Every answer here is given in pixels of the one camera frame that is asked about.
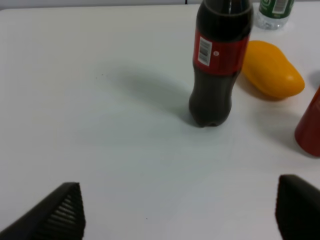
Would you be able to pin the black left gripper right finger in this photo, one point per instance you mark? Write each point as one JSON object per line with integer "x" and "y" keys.
{"x": 297, "y": 210}

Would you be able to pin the red herbal tea can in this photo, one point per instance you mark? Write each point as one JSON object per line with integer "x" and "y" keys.
{"x": 307, "y": 132}

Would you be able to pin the clear water bottle green label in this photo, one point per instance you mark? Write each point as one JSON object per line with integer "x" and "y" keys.
{"x": 273, "y": 14}

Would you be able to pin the cola bottle yellow cap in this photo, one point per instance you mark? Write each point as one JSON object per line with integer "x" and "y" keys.
{"x": 222, "y": 32}

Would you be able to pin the yellow mango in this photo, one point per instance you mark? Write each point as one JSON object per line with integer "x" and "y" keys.
{"x": 268, "y": 69}

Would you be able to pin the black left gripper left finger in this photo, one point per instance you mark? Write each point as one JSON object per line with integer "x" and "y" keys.
{"x": 59, "y": 216}

